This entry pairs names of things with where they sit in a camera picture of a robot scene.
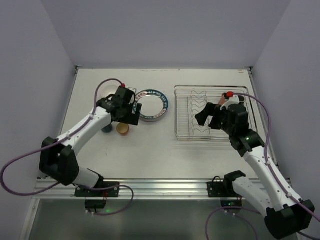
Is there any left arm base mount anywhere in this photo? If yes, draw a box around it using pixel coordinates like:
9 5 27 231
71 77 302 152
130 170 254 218
74 181 120 213

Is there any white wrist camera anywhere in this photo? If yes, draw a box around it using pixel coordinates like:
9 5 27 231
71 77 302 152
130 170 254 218
220 91 240 111
121 83 137 94

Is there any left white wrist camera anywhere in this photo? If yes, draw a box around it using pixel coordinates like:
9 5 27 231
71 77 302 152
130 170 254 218
121 83 137 94

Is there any blue mug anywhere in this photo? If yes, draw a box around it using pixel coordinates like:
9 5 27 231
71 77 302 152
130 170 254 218
101 123 113 134

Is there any orange bowl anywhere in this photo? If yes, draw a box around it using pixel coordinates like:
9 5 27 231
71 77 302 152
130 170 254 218
100 84 119 98

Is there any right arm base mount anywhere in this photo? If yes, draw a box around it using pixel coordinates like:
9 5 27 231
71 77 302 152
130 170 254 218
206 176 243 214

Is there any orange mug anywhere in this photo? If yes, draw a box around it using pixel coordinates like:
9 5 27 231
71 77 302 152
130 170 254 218
116 123 130 136

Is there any pink mug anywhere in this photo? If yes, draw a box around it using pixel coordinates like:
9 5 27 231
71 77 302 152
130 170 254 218
218 94 226 106

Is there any aluminium mounting rail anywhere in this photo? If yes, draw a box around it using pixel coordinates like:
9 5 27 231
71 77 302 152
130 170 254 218
32 178 293 201

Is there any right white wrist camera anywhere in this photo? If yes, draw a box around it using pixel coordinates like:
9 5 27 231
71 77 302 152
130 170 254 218
220 91 240 111

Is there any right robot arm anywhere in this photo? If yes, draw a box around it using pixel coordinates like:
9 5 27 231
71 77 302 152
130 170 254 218
195 102 315 240

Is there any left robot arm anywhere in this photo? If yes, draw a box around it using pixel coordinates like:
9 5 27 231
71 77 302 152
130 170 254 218
39 86 142 189

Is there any dark teal plate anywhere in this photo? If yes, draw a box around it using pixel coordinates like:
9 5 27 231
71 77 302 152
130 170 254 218
133 89 169 122

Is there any black mug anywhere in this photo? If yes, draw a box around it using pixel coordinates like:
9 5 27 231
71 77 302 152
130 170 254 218
238 95 246 105

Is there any wire dish rack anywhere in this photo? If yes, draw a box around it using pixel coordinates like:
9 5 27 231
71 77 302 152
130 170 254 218
174 85 249 143

